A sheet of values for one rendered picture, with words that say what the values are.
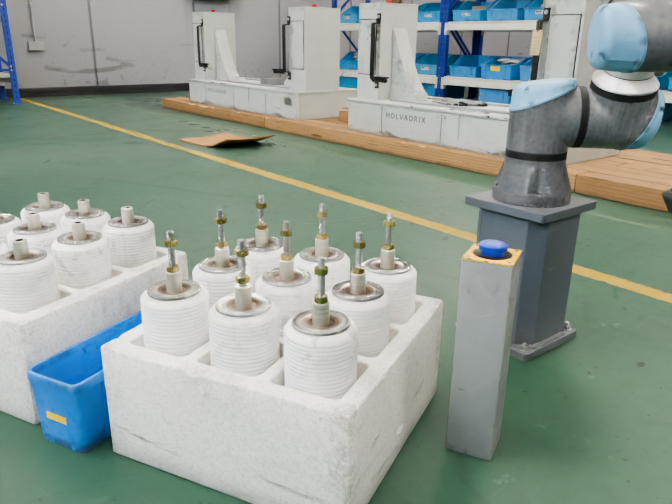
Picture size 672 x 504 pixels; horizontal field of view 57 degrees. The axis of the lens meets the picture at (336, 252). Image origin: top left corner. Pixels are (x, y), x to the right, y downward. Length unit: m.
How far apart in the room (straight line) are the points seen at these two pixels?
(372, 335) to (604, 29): 0.48
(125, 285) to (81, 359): 0.16
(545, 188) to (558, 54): 1.78
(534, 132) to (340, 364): 0.64
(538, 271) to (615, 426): 0.31
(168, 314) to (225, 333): 0.10
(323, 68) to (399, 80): 0.79
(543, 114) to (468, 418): 0.57
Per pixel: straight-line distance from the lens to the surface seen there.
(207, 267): 0.99
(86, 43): 7.41
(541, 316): 1.30
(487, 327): 0.90
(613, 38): 0.79
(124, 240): 1.24
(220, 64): 5.45
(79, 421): 1.02
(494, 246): 0.88
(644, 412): 1.21
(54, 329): 1.10
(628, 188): 2.69
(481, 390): 0.94
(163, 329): 0.89
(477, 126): 3.16
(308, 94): 4.30
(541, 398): 1.18
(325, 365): 0.77
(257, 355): 0.84
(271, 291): 0.91
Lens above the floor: 0.59
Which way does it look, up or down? 19 degrees down
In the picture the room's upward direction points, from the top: 1 degrees clockwise
